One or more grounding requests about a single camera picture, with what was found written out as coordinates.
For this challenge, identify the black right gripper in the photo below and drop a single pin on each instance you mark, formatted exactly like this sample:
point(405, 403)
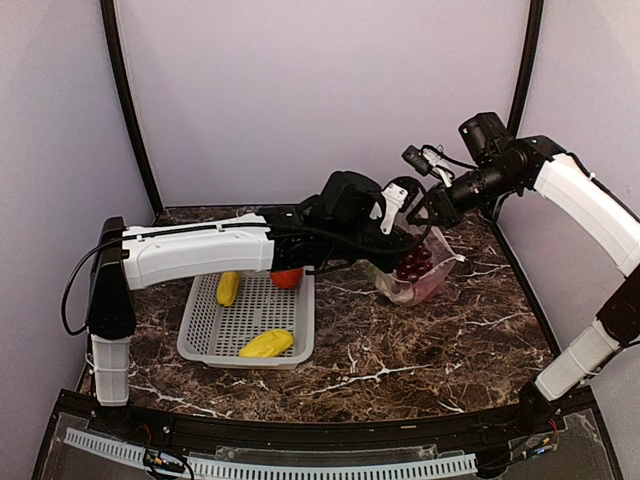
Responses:
point(447, 209)

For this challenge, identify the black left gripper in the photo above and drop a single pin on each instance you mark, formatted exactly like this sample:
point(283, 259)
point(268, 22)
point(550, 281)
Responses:
point(388, 260)

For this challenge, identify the clear pink-dotted zip bag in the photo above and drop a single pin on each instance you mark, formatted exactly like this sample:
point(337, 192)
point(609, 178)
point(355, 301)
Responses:
point(444, 259)

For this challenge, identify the dark red toy grapes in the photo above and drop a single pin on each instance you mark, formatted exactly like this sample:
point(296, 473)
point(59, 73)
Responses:
point(416, 264)

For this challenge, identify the white green toy cauliflower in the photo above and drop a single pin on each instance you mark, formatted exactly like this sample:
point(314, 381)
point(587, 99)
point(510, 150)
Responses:
point(385, 283)

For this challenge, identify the red toy bell pepper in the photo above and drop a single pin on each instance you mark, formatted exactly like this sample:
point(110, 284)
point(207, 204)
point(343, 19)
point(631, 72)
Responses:
point(424, 290)

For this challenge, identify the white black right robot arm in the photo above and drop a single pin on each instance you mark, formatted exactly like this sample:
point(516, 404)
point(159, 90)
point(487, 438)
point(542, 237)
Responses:
point(506, 165)

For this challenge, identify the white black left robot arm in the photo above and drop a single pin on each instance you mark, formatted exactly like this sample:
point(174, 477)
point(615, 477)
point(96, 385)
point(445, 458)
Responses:
point(134, 258)

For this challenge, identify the orange toy fruit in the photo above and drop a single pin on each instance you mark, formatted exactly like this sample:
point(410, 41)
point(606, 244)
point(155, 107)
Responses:
point(287, 279)

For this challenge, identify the small yellow toy fruit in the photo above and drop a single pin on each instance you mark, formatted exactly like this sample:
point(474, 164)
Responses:
point(228, 287)

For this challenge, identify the large yellow toy fruit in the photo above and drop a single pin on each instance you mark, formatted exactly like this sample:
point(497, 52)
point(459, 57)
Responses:
point(272, 343)

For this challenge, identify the white perforated plastic basket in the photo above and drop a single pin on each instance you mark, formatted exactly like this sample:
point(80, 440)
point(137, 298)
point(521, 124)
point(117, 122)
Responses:
point(213, 334)

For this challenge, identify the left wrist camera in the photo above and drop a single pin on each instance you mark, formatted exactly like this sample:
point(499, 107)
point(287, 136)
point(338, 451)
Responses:
point(395, 198)

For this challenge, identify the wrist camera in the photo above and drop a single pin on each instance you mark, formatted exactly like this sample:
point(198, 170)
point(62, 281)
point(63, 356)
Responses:
point(429, 161)
point(395, 198)

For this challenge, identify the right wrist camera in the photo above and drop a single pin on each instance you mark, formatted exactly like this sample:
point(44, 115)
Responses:
point(429, 161)

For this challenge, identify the black vertical frame post right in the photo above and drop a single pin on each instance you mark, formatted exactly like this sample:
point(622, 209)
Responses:
point(526, 66)

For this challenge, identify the black vertical frame post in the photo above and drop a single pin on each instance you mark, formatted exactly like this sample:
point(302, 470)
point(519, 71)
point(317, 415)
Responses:
point(526, 66)
point(123, 89)

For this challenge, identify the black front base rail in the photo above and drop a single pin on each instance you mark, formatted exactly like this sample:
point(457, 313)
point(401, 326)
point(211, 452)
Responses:
point(572, 444)

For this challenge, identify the white slotted cable duct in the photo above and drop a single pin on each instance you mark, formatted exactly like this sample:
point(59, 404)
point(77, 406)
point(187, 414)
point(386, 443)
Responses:
point(194, 467)

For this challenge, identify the black vertical frame post left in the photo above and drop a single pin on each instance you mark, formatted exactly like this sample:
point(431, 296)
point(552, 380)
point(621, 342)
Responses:
point(123, 89)

